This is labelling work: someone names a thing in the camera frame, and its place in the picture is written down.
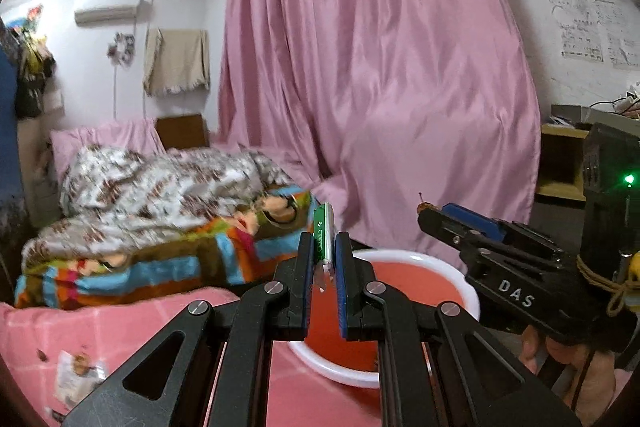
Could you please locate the green white small box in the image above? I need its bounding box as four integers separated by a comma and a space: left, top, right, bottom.
312, 202, 335, 293

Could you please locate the person right hand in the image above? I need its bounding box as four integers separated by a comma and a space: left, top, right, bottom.
518, 326, 617, 426

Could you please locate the wooden desk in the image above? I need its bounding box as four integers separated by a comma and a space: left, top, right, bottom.
536, 101, 639, 207

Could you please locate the orange plastic basin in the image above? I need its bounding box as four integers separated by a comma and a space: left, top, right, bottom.
290, 241, 480, 389

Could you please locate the white small packet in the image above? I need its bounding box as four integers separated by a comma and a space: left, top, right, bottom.
54, 351, 107, 409

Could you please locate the colourful cartoon blanket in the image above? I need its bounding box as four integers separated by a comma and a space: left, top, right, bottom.
14, 186, 318, 310

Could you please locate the pink checked bed sheet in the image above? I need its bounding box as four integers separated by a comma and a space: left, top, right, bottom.
1, 288, 390, 426

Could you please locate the floral satin quilt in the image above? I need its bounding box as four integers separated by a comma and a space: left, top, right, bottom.
22, 145, 292, 270

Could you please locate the pink curtain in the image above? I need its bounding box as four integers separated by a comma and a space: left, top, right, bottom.
218, 0, 540, 263

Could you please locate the wooden headboard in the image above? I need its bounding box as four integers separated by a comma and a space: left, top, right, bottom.
155, 114, 209, 150

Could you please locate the pink pillow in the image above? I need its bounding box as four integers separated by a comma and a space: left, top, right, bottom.
49, 118, 165, 182

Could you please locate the blue fabric wardrobe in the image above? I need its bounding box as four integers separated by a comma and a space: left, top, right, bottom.
1, 24, 28, 263

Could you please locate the beige hanging towel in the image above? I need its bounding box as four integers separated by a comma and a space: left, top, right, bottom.
143, 28, 210, 98

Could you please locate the hanging clothes bundle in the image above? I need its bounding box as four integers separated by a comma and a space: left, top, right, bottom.
1, 5, 55, 120

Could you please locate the white air conditioner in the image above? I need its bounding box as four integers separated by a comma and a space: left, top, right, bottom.
74, 4, 139, 26

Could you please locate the wall calendar poster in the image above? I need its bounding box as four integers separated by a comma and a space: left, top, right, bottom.
548, 0, 639, 69

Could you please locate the wall socket cluster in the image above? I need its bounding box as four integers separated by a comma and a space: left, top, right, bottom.
106, 32, 136, 67

